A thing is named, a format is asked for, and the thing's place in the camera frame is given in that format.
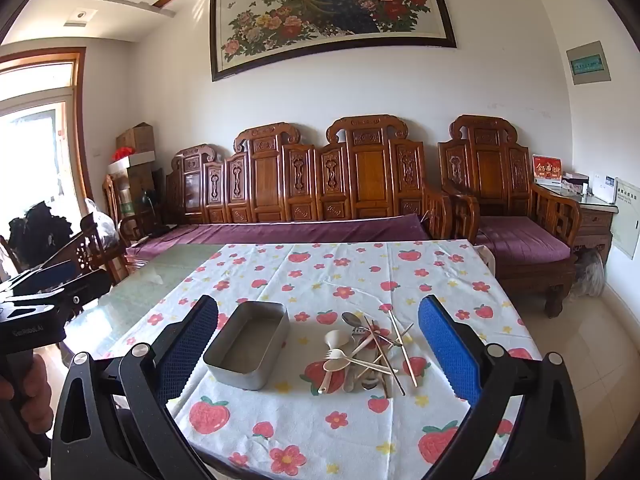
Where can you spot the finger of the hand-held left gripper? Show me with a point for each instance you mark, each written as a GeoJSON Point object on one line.
{"type": "Point", "coordinates": [55, 272]}
{"type": "Point", "coordinates": [75, 292]}

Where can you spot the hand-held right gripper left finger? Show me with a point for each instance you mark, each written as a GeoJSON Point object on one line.
{"type": "Point", "coordinates": [186, 347]}

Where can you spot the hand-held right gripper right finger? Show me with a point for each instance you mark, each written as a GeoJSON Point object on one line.
{"type": "Point", "coordinates": [450, 350]}

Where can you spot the beige chopstick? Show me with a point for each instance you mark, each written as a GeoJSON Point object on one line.
{"type": "Point", "coordinates": [400, 333]}
{"type": "Point", "coordinates": [402, 347]}

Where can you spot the rectangular metal tray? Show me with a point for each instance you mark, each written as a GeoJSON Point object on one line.
{"type": "Point", "coordinates": [245, 355]}

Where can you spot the dark wooden chopstick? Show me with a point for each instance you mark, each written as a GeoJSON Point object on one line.
{"type": "Point", "coordinates": [382, 367]}

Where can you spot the plain metal spoon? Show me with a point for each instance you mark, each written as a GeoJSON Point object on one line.
{"type": "Point", "coordinates": [369, 385]}

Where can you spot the metal fork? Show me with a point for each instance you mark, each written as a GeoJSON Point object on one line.
{"type": "Point", "coordinates": [357, 331]}

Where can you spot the large beige plastic spoon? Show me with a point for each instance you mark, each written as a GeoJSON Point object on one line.
{"type": "Point", "coordinates": [334, 338]}

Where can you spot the small beige plastic spoon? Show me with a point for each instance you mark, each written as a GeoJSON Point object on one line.
{"type": "Point", "coordinates": [332, 366]}

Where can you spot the beige plastic fork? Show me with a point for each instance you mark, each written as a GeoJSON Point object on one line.
{"type": "Point", "coordinates": [330, 355]}

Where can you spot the person's left hand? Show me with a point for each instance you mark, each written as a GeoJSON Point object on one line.
{"type": "Point", "coordinates": [35, 390]}

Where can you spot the black cloth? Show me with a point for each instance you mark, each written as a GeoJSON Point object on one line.
{"type": "Point", "coordinates": [35, 240]}

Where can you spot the clear plastic bag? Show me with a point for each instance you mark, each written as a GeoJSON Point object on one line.
{"type": "Point", "coordinates": [102, 225]}

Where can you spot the carved wooden chair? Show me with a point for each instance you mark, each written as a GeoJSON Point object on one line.
{"type": "Point", "coordinates": [112, 210]}

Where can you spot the dark cabinet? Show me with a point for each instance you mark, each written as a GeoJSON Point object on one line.
{"type": "Point", "coordinates": [142, 195]}

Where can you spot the strawberry print tablecloth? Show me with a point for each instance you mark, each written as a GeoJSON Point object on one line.
{"type": "Point", "coordinates": [350, 270]}

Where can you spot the purple armchair cushion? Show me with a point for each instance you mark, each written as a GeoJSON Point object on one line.
{"type": "Point", "coordinates": [520, 237]}

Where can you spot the white box with red flowers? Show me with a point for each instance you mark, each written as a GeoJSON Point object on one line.
{"type": "Point", "coordinates": [132, 161]}

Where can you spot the purple sofa cushion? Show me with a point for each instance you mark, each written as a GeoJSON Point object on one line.
{"type": "Point", "coordinates": [280, 232]}

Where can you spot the brown cardboard box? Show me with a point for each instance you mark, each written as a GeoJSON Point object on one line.
{"type": "Point", "coordinates": [136, 139]}

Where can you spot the grey fluffy duster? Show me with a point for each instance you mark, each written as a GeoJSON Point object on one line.
{"type": "Point", "coordinates": [591, 272]}

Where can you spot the carved wooden armchair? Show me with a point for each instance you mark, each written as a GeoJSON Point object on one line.
{"type": "Point", "coordinates": [492, 170]}

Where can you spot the carved wooden sofa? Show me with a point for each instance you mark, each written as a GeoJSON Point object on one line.
{"type": "Point", "coordinates": [370, 180]}

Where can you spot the wooden side table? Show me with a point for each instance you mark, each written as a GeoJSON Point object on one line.
{"type": "Point", "coordinates": [597, 222]}

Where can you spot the red desk calendar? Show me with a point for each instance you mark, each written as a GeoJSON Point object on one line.
{"type": "Point", "coordinates": [546, 168]}

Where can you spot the tissue box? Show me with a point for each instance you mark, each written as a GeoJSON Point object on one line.
{"type": "Point", "coordinates": [574, 180]}

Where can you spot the white box with blue print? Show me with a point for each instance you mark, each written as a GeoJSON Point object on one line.
{"type": "Point", "coordinates": [603, 189]}

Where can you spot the framed peacock painting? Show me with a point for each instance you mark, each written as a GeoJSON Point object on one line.
{"type": "Point", "coordinates": [325, 10]}

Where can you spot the wooden door frame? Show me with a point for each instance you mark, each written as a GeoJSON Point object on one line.
{"type": "Point", "coordinates": [80, 125]}

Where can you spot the white wall chart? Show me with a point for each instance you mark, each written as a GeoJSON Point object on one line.
{"type": "Point", "coordinates": [627, 220]}

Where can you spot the grey wall electrical panel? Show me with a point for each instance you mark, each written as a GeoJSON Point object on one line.
{"type": "Point", "coordinates": [589, 63]}

